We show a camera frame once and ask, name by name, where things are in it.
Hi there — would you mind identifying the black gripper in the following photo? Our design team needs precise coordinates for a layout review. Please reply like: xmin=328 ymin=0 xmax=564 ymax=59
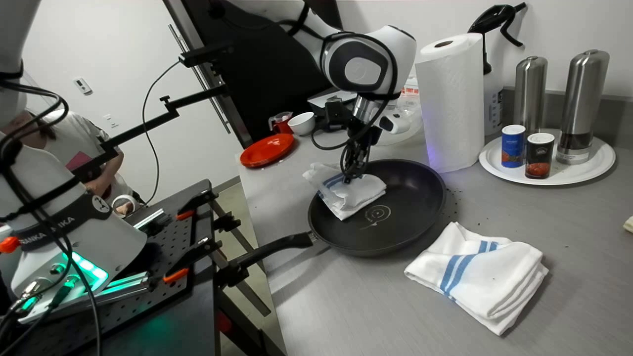
xmin=340 ymin=121 xmax=382 ymax=182

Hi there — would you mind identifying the white cloth with blue stripes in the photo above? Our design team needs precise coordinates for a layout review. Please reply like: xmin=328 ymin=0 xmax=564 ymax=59
xmin=318 ymin=174 xmax=385 ymax=222

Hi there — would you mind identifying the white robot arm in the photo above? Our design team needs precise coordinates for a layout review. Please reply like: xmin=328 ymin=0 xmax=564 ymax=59
xmin=227 ymin=0 xmax=417 ymax=182

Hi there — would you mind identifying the black frying pan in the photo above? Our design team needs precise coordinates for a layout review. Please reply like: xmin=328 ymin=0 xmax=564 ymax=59
xmin=237 ymin=160 xmax=447 ymax=275

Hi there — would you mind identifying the red plate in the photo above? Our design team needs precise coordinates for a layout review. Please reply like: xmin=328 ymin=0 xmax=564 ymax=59
xmin=239 ymin=133 xmax=296 ymax=168

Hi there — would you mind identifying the white paper towel roll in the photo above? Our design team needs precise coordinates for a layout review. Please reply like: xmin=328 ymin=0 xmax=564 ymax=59
xmin=415 ymin=34 xmax=484 ymax=172

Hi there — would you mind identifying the blue spice jar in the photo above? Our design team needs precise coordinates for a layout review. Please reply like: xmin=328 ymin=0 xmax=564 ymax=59
xmin=500 ymin=125 xmax=526 ymax=168

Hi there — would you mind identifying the folded white blue-striped towel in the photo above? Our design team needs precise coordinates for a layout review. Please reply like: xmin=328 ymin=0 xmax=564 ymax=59
xmin=403 ymin=222 xmax=548 ymax=336

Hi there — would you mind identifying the dark red spice jar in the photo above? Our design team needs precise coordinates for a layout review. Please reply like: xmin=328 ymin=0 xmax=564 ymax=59
xmin=524 ymin=133 xmax=556 ymax=178

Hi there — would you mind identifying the silver pepper grinder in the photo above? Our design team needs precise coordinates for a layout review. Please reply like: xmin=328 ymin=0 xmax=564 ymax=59
xmin=514 ymin=55 xmax=548 ymax=133

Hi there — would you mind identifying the white round plate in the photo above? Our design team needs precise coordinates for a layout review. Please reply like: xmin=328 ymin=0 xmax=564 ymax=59
xmin=478 ymin=138 xmax=617 ymax=188

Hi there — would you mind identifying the silver salt grinder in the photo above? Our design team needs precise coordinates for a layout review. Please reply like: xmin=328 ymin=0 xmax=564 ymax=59
xmin=558 ymin=49 xmax=609 ymax=164

